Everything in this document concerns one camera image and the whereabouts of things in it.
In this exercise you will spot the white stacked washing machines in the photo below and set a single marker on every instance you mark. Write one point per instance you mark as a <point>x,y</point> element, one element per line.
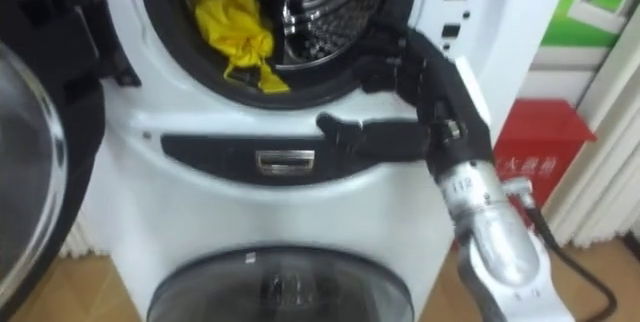
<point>280,172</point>

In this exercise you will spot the open washing machine door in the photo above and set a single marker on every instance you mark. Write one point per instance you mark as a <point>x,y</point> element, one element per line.
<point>45,127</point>

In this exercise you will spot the red box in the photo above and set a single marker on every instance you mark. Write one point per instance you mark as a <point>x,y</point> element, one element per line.
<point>537,147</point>

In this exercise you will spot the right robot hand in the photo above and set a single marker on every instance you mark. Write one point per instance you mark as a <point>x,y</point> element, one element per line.
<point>440,97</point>

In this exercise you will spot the white curtain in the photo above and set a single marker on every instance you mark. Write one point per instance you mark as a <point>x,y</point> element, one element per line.
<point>600,162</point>

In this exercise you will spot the yellow cloth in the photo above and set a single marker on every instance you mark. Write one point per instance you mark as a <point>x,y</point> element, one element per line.
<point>235,32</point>

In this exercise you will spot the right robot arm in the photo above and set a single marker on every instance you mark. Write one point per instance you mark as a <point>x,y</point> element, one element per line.
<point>492,222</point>

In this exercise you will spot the green wall poster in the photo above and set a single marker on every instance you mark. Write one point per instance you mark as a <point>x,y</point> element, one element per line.
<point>585,2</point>

